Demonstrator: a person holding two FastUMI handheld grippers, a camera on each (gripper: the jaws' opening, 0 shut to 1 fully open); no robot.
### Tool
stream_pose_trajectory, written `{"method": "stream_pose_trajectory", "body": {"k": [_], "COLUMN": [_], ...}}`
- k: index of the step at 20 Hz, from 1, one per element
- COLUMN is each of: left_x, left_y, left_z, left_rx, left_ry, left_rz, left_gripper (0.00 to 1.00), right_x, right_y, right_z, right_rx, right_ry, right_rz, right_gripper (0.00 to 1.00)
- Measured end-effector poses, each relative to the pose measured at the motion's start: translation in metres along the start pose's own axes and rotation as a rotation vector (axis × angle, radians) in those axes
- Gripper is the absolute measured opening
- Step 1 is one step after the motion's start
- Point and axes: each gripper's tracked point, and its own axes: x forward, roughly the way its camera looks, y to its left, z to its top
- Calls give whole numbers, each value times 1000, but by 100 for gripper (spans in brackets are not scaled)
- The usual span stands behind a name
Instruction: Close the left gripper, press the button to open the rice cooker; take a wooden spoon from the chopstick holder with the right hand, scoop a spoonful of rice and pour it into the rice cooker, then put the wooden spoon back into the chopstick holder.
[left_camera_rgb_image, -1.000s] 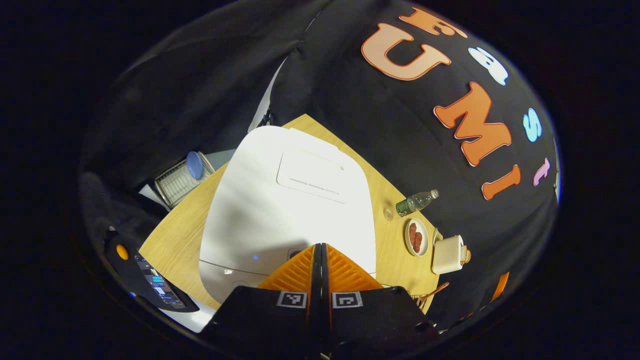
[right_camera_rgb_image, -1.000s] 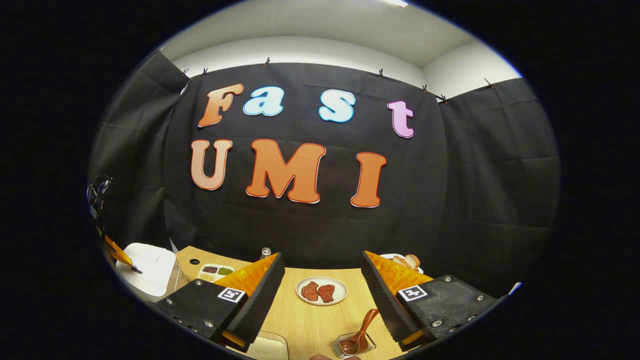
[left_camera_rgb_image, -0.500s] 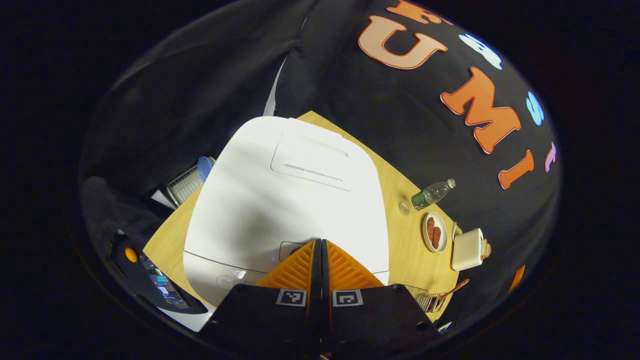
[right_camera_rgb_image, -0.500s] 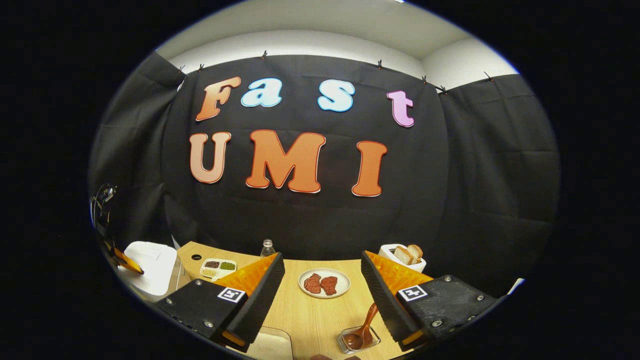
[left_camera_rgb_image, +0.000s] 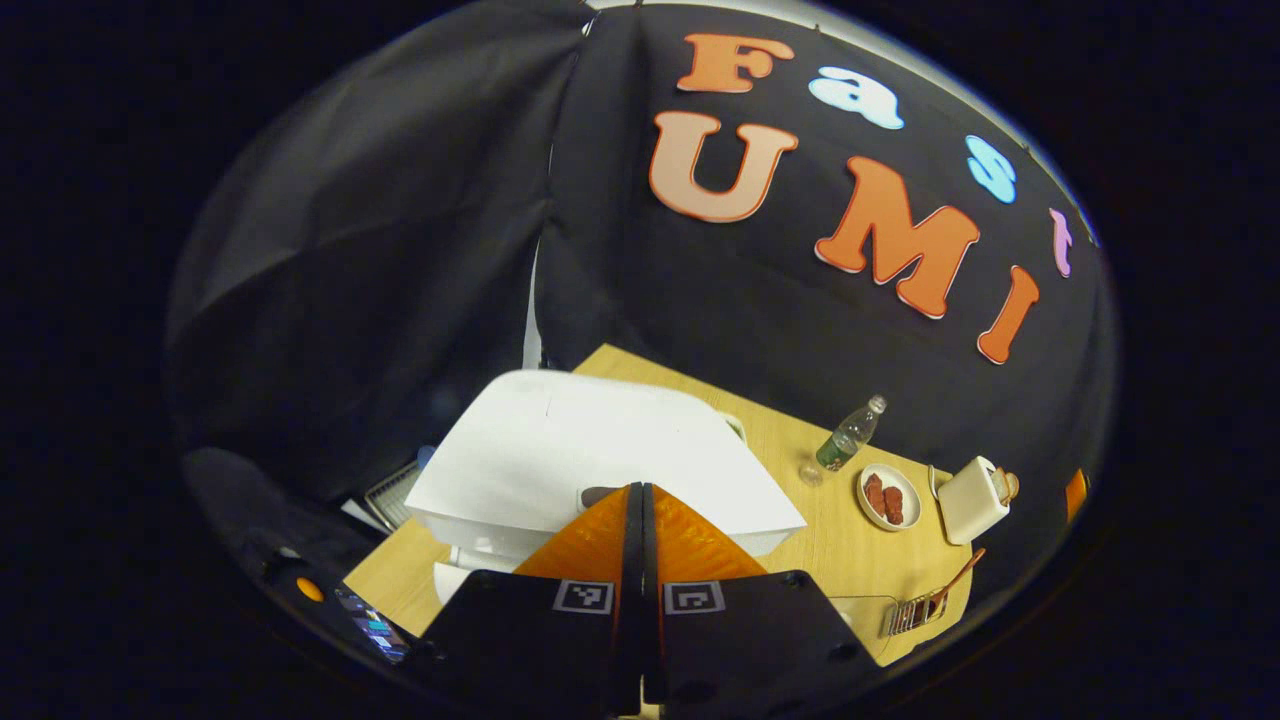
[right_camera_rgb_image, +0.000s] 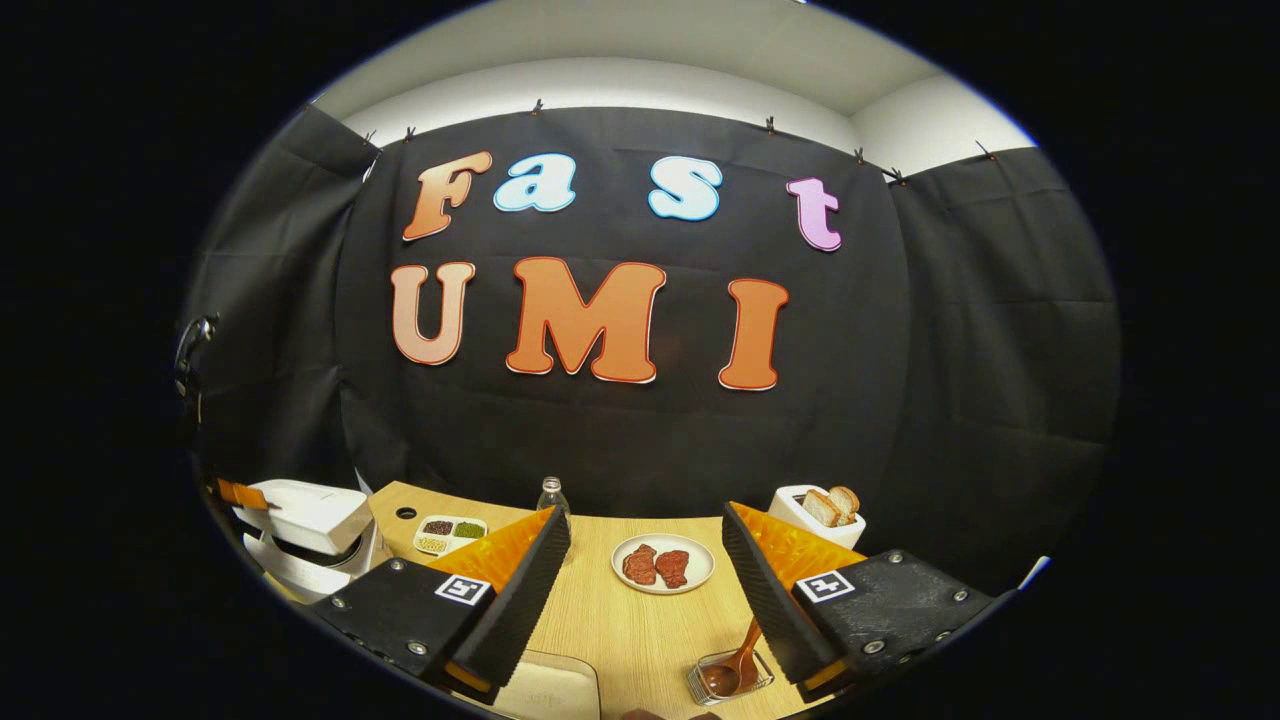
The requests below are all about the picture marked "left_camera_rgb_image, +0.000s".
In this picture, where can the red meat piece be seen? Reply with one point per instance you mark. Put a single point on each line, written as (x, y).
(874, 494)
(894, 506)

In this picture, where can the white gridded panel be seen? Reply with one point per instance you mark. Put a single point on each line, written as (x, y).
(395, 495)

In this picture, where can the black backdrop cloth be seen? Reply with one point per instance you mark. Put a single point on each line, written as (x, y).
(400, 250)

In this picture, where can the white rice cooker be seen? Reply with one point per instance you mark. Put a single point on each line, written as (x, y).
(600, 440)

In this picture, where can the toasted bread slice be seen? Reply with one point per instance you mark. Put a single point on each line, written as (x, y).
(1008, 485)

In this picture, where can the clear rice container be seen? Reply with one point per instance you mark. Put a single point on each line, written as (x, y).
(860, 630)

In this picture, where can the white round plate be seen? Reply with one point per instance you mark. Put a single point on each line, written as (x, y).
(890, 497)

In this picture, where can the white toaster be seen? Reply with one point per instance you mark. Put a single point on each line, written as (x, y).
(970, 500)

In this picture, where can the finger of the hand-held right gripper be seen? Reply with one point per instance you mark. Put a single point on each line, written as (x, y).
(1076, 495)

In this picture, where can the clear plastic water bottle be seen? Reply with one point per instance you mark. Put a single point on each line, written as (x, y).
(848, 440)

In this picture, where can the smartphone with lit screen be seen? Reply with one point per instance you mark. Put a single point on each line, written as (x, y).
(372, 625)

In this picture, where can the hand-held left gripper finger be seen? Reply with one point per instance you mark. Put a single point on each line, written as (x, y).
(634, 600)
(651, 600)

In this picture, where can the wooden spoon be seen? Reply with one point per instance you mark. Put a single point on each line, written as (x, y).
(955, 582)

